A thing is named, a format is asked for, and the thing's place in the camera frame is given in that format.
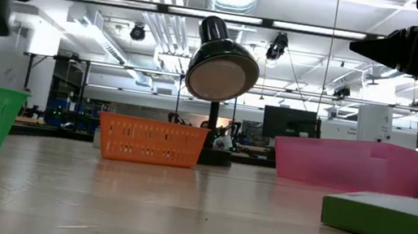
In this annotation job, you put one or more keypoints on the black desk lamp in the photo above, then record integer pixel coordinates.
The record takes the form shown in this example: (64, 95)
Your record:
(218, 77)

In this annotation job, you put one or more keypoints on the black aluminium table frame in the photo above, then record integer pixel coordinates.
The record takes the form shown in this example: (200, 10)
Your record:
(67, 136)

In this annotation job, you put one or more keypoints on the white pillar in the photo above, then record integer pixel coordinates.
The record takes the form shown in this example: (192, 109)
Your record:
(374, 121)

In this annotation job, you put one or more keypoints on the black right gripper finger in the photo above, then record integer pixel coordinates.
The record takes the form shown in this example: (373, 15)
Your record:
(391, 46)

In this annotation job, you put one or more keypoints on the dark shelf rack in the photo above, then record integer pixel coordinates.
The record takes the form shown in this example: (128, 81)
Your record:
(59, 88)

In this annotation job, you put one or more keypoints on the white green product box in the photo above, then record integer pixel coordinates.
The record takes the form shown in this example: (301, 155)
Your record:
(382, 223)

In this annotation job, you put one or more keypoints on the pink plastic bin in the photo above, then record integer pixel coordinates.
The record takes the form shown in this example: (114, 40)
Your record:
(350, 163)

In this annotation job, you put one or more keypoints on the orange plastic basket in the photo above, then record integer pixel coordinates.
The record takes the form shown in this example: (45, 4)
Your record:
(148, 141)

